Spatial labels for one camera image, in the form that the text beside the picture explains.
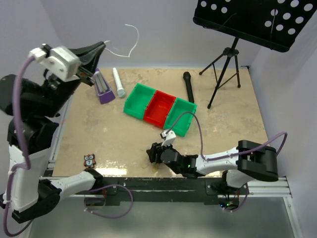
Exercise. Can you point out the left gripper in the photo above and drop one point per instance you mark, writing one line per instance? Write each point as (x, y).
(89, 55)

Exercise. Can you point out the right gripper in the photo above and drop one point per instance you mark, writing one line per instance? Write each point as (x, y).
(157, 149)

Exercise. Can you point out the green bin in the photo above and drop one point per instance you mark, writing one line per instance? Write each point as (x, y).
(179, 107)
(137, 102)

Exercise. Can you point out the red bin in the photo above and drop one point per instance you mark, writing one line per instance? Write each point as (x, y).
(158, 108)

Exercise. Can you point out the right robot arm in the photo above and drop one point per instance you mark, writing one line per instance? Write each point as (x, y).
(246, 162)

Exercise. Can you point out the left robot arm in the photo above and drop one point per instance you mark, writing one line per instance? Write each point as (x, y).
(33, 97)

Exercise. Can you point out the purple metronome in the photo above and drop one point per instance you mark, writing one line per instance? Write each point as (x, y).
(103, 90)

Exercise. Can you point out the white microphone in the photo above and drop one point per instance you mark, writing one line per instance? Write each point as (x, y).
(120, 90)

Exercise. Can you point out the owl number tile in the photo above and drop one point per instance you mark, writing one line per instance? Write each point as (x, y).
(89, 161)

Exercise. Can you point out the black microphone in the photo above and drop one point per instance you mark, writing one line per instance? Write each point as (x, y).
(187, 80)

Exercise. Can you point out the black music stand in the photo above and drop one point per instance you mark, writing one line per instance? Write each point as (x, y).
(273, 24)

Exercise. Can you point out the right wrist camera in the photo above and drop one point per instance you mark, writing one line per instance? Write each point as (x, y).
(168, 137)

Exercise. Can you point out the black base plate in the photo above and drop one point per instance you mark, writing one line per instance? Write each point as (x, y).
(201, 190)

